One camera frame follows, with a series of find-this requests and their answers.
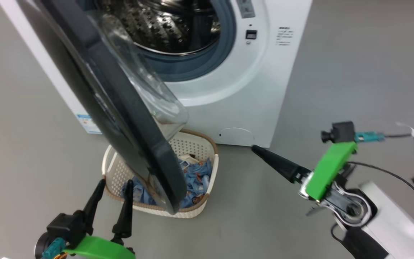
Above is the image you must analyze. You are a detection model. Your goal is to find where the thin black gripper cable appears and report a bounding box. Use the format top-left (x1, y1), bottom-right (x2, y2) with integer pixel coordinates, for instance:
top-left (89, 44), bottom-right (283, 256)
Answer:
top-left (347, 162), bottom-right (414, 222)

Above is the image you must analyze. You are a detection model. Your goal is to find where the grey label plate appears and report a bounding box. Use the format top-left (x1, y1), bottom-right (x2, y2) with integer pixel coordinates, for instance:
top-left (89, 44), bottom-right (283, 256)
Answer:
top-left (236, 0), bottom-right (256, 18)

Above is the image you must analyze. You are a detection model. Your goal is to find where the round filter access cover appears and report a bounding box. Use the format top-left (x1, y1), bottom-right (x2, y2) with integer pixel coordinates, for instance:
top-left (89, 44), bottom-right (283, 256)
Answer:
top-left (217, 127), bottom-right (255, 146)

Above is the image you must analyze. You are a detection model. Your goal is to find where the cream perforated laundry basket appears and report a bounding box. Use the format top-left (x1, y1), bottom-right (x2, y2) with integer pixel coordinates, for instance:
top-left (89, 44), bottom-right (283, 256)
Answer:
top-left (101, 129), bottom-right (219, 219)

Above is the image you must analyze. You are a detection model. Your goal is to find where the teal camera connector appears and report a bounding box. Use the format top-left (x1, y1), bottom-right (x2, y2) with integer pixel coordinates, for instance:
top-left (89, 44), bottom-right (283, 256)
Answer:
top-left (354, 132), bottom-right (386, 142)
top-left (42, 237), bottom-right (65, 259)

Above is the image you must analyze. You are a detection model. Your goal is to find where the teal right camera connector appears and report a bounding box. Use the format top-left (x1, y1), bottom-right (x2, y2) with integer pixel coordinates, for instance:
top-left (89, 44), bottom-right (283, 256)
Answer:
top-left (354, 132), bottom-right (386, 142)

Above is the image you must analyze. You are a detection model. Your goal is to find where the steel washer drum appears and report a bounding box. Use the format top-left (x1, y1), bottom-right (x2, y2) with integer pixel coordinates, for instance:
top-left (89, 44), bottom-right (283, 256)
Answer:
top-left (99, 0), bottom-right (222, 56)

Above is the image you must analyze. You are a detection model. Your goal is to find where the blue cartoon print garment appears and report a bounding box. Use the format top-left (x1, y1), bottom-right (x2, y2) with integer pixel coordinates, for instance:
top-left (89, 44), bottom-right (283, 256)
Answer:
top-left (121, 158), bottom-right (213, 209)

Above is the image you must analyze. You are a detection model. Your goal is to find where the teal left camera connector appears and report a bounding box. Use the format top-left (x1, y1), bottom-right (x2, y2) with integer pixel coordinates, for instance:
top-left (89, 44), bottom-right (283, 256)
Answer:
top-left (42, 237), bottom-right (65, 259)

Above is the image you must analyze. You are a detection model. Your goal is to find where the dark round glass washer door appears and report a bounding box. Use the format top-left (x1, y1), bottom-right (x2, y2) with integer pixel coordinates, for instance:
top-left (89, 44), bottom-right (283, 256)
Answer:
top-left (17, 0), bottom-right (189, 215)

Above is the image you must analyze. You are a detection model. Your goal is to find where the blue energy label sticker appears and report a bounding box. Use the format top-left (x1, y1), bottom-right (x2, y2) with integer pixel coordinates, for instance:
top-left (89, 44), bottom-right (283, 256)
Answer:
top-left (76, 113), bottom-right (102, 134)

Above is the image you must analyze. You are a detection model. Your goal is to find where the grey rubber door gasket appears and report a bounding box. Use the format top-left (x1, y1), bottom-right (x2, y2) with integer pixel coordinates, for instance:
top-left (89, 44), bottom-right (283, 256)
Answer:
top-left (135, 0), bottom-right (237, 82)

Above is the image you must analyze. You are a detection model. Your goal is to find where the beige cloth garment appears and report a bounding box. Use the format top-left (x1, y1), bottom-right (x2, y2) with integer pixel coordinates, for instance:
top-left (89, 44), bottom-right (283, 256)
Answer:
top-left (178, 153), bottom-right (200, 164)

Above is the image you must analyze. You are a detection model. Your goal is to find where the white front-load washing machine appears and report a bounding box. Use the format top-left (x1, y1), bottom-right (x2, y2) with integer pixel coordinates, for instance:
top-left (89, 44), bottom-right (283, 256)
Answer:
top-left (0, 0), bottom-right (313, 148)

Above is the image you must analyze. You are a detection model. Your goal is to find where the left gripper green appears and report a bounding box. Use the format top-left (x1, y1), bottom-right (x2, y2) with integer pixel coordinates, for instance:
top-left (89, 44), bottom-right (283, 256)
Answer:
top-left (63, 179), bottom-right (136, 259)

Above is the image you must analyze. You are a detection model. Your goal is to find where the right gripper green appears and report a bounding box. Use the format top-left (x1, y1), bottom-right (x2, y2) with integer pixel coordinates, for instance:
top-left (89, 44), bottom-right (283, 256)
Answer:
top-left (251, 141), bottom-right (358, 202)

